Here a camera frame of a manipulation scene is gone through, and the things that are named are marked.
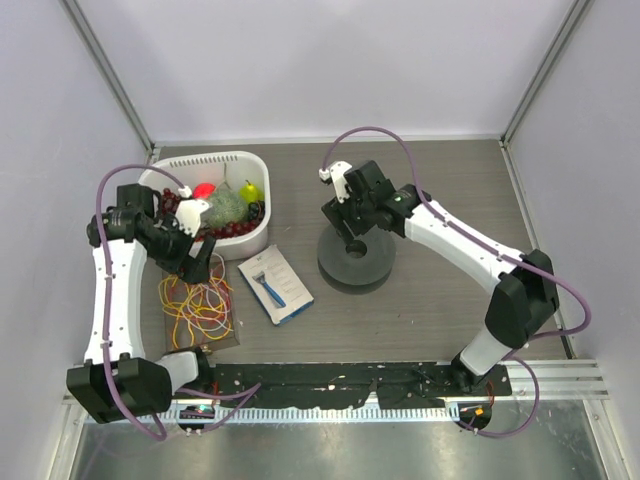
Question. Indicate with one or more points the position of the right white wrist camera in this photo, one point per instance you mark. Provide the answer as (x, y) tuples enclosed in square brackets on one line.
[(334, 175)]

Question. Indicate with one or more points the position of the black mounting base plate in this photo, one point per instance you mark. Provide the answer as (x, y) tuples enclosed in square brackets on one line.
[(397, 385)]

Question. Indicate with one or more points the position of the red apple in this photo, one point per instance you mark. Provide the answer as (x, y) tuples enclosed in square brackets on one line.
[(203, 190)]

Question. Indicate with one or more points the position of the dark red grape bunch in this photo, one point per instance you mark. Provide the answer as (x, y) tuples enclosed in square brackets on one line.
[(169, 201)]

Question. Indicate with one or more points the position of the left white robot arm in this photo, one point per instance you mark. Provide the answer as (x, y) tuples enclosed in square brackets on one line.
[(116, 377)]

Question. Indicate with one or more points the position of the green netted melon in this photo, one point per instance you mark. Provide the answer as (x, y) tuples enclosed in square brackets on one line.
[(225, 206)]

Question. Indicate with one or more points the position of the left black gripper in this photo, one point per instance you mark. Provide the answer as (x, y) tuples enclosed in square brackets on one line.
[(195, 269)]

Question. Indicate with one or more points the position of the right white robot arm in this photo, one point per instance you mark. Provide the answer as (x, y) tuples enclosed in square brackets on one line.
[(523, 295)]

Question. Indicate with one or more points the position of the razor in white box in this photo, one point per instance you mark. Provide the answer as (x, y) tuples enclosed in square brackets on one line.
[(276, 286)]

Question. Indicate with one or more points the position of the clear tray of cables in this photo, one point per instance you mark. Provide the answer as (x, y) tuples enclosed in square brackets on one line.
[(198, 315)]

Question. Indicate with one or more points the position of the aluminium rail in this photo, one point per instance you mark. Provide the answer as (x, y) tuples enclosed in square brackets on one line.
[(558, 380)]

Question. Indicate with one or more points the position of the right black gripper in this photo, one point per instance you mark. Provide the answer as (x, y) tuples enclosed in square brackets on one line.
[(337, 212)]

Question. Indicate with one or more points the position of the grey perforated cable spool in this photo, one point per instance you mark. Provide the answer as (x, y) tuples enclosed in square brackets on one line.
[(360, 267)]

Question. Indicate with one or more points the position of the white slotted cable duct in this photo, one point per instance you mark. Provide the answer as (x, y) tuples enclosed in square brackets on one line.
[(369, 413)]

